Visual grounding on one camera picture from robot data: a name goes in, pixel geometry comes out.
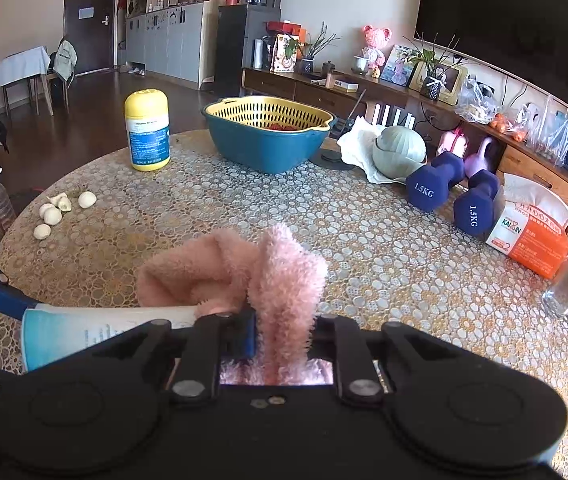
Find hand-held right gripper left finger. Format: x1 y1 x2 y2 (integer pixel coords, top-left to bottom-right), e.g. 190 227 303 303
29 308 257 407

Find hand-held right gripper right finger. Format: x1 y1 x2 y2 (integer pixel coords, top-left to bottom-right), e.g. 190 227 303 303
309 315 514 408

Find pink fluffy cloth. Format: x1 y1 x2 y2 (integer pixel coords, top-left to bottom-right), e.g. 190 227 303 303
136 224 335 387

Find white and blue container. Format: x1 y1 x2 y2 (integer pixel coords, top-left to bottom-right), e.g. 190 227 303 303
20 304 201 372

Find black round coaster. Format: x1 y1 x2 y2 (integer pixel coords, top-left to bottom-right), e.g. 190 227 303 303
308 149 357 171

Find blue basin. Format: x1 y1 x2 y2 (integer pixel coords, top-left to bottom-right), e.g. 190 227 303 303
202 105 337 175

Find blue dumbbell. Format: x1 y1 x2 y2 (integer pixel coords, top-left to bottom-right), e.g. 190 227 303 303
453 169 502 237
405 152 466 213

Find white crumpled cloth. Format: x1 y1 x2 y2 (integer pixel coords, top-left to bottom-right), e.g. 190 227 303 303
337 116 427 185

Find pale green bowl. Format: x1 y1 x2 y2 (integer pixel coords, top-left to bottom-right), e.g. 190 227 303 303
372 125 427 180

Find black walkie-talkie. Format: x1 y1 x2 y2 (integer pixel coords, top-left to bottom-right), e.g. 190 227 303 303
338 89 369 137

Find yellow and white bottle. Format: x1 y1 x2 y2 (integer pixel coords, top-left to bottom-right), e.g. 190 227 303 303
124 88 171 172

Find orange and white tissue pack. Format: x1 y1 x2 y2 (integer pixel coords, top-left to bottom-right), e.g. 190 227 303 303
486 173 568 280

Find yellow colander basket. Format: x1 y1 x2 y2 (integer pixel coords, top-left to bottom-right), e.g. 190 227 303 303
205 95 335 134

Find purple kettlebell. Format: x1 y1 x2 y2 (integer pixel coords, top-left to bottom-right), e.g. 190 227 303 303
464 137 497 179

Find table with white cloth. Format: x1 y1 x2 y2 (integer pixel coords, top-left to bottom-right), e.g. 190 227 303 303
0 45 52 117

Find chair with hanging jacket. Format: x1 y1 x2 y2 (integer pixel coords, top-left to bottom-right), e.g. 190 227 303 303
45 36 78 107

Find wooden media cabinet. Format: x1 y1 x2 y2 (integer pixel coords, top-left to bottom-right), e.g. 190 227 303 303
241 67 568 216

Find clear plastic bag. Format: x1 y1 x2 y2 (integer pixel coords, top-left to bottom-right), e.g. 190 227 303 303
455 78 497 125

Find printed carton box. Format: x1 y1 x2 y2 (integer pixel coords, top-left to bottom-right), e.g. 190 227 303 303
273 33 299 73

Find potted plant in patterned pot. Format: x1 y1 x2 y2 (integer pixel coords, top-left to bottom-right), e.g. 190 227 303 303
403 34 469 101

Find grey refrigerator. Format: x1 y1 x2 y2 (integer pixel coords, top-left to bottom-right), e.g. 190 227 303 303
215 4 281 97

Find potted grass plant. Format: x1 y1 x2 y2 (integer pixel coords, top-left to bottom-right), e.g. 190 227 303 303
298 22 341 75

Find dark wooden door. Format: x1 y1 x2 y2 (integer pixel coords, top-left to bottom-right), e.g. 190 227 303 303
63 0 119 77

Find pink bear figure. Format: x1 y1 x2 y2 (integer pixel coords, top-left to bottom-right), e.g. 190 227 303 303
360 24 394 72

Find grey storage cabinet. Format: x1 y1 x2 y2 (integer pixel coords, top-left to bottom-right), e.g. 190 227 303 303
125 1 205 87

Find white plastic bags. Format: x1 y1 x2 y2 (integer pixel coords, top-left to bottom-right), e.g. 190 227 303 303
512 95 568 167

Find red box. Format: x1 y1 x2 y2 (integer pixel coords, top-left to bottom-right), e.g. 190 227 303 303
266 20 307 37

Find black television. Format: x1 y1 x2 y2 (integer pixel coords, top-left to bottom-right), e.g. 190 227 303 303
415 0 568 107

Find colourful photo frame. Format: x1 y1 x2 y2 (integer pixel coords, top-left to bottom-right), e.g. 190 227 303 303
380 44 417 87

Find yellow picture frame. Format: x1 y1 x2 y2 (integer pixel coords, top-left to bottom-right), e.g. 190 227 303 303
408 62 469 106

